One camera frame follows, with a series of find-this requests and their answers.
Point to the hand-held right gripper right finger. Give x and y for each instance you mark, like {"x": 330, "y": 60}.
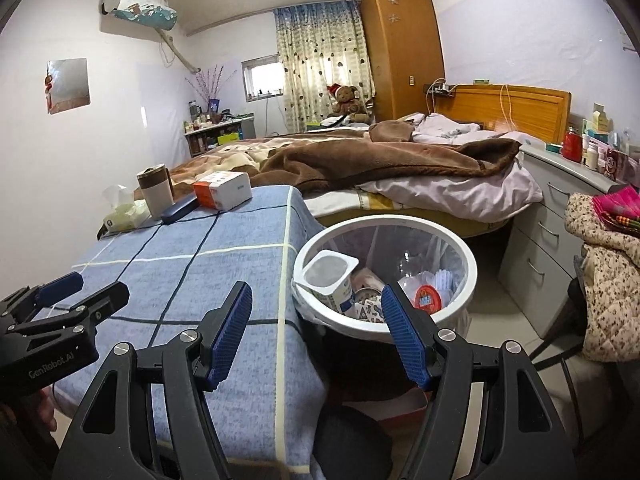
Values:
{"x": 405, "y": 340}

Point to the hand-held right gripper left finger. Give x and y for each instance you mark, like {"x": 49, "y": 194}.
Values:
{"x": 230, "y": 330}

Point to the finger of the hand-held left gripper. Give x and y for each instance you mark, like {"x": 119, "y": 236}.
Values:
{"x": 60, "y": 287}
{"x": 107, "y": 297}

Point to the purple drink carton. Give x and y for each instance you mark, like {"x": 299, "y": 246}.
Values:
{"x": 367, "y": 309}

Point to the pink red printed packet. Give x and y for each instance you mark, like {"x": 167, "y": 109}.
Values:
{"x": 367, "y": 277}

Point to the white yogurt cup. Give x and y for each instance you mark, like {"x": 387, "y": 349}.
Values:
{"x": 335, "y": 292}

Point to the clear bin liner bag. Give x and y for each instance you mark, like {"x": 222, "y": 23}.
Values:
{"x": 380, "y": 247}

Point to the white round trash bin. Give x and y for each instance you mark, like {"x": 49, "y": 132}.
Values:
{"x": 390, "y": 220}

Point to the person's left hand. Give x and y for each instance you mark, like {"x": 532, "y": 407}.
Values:
{"x": 46, "y": 410}

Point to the green tissue pack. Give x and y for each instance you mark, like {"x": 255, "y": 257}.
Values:
{"x": 125, "y": 215}

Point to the dark blue glasses case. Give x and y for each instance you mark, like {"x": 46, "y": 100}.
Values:
{"x": 177, "y": 209}

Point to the white brown tumbler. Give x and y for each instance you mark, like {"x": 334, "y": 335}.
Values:
{"x": 155, "y": 195}

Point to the person's leg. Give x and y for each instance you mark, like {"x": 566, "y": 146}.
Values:
{"x": 350, "y": 440}

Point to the orange white cardboard box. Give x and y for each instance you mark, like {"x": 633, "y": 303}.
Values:
{"x": 227, "y": 192}

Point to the yellow covered bed mattress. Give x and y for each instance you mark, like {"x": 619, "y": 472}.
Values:
{"x": 340, "y": 205}

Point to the grey drawer cabinet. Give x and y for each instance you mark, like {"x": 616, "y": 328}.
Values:
{"x": 540, "y": 240}

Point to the black chair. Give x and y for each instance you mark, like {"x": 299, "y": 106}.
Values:
{"x": 575, "y": 300}

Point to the tan patterned bedspread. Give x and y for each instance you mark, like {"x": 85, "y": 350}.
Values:
{"x": 235, "y": 152}

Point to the brown fleece blanket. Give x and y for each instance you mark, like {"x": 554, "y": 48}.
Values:
{"x": 400, "y": 160}

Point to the cluttered side desk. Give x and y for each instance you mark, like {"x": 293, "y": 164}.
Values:
{"x": 205, "y": 142}

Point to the red hanging ornament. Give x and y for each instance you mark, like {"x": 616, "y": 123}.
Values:
{"x": 48, "y": 85}

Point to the floral padded jacket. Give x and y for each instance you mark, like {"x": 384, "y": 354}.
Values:
{"x": 610, "y": 280}

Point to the vase with purple branches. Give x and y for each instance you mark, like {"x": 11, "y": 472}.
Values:
{"x": 214, "y": 105}

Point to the teal flat box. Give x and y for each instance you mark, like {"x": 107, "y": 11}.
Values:
{"x": 553, "y": 147}

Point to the brown teddy bear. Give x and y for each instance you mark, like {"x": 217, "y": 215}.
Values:
{"x": 347, "y": 102}

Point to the pink striped cloth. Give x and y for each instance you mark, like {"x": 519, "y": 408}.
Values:
{"x": 620, "y": 207}

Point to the wrapped air conditioner pipe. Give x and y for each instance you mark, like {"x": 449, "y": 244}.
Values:
{"x": 180, "y": 55}

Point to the power strip with plugs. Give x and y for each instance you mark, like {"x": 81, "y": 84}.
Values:
{"x": 442, "y": 89}

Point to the small window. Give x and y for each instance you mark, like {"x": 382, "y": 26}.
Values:
{"x": 262, "y": 77}

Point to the red jar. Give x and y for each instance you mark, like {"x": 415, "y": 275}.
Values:
{"x": 572, "y": 147}

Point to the white bottle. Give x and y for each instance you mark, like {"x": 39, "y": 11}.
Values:
{"x": 592, "y": 157}

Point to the wooden bed headboard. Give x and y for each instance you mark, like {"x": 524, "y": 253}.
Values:
{"x": 530, "y": 110}

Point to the pink printed box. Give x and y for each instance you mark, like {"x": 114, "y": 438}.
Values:
{"x": 614, "y": 164}

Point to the heart patterned curtain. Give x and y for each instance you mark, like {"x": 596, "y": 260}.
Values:
{"x": 320, "y": 55}

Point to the wooden wardrobe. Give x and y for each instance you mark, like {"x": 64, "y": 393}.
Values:
{"x": 400, "y": 50}

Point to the cream green box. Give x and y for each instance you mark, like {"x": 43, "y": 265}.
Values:
{"x": 601, "y": 120}

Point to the shiny silver wall sheet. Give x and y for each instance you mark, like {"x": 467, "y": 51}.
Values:
{"x": 70, "y": 82}

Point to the wall air conditioner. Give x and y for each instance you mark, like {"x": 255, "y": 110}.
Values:
{"x": 140, "y": 7}

